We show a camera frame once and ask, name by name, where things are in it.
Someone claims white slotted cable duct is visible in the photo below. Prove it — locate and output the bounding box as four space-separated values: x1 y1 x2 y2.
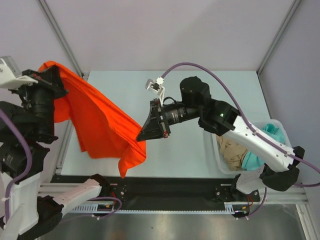
70 202 249 215

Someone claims right aluminium frame post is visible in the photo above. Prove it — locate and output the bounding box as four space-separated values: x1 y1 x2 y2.
256 0 304 77

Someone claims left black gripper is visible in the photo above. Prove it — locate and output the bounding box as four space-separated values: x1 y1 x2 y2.
12 62 72 137

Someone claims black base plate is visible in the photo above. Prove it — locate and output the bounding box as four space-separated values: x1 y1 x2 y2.
49 175 261 211

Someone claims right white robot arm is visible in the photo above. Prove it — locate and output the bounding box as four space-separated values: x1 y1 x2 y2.
136 76 304 201

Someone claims aluminium frame post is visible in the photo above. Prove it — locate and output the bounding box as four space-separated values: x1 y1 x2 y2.
256 0 304 77
36 0 90 81

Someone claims left aluminium frame post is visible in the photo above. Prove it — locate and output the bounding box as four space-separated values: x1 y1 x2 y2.
36 0 90 81

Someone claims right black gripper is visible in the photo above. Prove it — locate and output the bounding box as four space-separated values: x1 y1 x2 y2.
136 99 201 142

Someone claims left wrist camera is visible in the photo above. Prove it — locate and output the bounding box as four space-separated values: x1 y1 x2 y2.
0 55 39 90

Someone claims teal t-shirt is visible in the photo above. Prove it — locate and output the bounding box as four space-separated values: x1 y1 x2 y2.
241 123 286 172

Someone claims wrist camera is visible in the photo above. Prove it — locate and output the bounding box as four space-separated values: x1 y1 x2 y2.
145 77 165 106
0 55 39 90

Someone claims beige t-shirt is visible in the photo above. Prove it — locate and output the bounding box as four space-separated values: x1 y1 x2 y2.
216 136 248 171

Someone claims orange t-shirt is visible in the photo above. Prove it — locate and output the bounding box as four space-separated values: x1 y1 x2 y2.
39 60 147 178

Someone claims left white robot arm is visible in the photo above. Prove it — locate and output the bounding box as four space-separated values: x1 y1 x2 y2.
0 65 111 240

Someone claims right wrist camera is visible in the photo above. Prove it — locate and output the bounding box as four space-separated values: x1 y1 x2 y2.
145 77 165 106

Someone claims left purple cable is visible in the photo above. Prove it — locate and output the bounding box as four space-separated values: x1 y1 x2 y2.
0 108 33 226

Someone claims white plastic basket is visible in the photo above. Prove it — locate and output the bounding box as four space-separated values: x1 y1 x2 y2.
212 119 291 175

